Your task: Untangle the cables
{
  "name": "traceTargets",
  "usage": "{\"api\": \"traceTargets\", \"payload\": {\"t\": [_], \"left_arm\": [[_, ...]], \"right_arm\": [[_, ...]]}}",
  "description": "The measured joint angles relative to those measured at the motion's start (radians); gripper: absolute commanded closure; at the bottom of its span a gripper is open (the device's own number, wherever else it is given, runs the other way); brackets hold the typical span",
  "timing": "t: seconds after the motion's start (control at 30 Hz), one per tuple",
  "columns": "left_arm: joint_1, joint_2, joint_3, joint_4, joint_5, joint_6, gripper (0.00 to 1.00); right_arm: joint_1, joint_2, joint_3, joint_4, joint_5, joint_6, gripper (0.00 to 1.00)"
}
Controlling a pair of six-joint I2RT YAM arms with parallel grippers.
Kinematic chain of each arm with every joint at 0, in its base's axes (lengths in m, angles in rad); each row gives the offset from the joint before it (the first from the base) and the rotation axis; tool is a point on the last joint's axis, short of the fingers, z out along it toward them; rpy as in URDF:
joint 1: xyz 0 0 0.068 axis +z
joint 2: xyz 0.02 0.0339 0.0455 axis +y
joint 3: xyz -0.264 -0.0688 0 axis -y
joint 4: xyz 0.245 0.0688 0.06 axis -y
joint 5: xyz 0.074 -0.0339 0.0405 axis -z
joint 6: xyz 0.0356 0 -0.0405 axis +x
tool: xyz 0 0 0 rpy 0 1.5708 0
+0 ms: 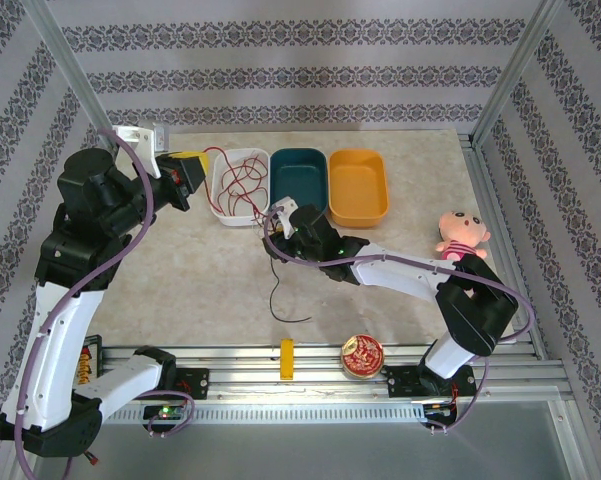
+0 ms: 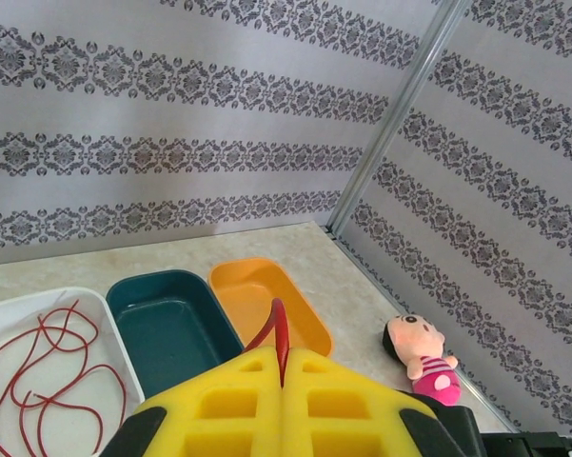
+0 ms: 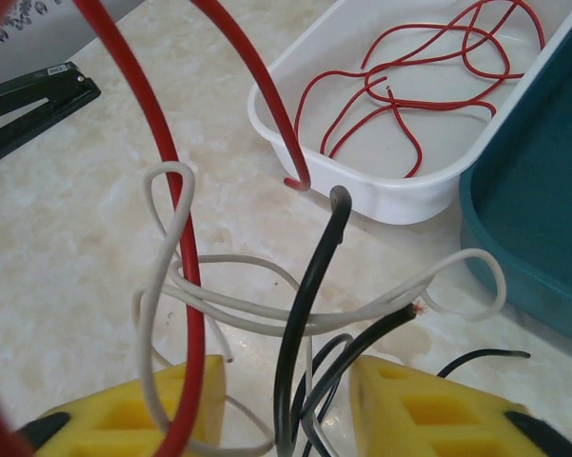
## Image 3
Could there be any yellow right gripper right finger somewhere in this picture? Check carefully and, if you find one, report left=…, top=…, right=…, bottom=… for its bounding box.
left=349, top=354, right=572, bottom=457

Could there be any white cable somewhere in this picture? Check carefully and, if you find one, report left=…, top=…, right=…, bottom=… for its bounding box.
left=131, top=161, right=315, bottom=457
left=168, top=248, right=508, bottom=344

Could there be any white plastic tray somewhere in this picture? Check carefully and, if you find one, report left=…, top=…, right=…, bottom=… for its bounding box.
left=247, top=0, right=572, bottom=226

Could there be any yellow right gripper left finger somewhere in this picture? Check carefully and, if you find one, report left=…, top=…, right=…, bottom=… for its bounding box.
left=12, top=354, right=228, bottom=457

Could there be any black cable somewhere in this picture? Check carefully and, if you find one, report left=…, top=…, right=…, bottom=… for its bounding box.
left=273, top=185, right=353, bottom=457
left=289, top=304, right=427, bottom=457
left=437, top=348, right=532, bottom=380

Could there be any teal plastic tray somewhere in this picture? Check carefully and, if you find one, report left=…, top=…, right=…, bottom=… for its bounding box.
left=458, top=9, right=572, bottom=349

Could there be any red cable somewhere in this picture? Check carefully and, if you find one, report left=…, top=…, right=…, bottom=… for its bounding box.
left=0, top=0, right=311, bottom=457
left=361, top=0, right=547, bottom=82
left=293, top=28, right=510, bottom=179

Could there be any black stapler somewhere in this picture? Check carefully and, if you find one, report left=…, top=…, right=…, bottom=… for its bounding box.
left=0, top=60, right=103, bottom=169

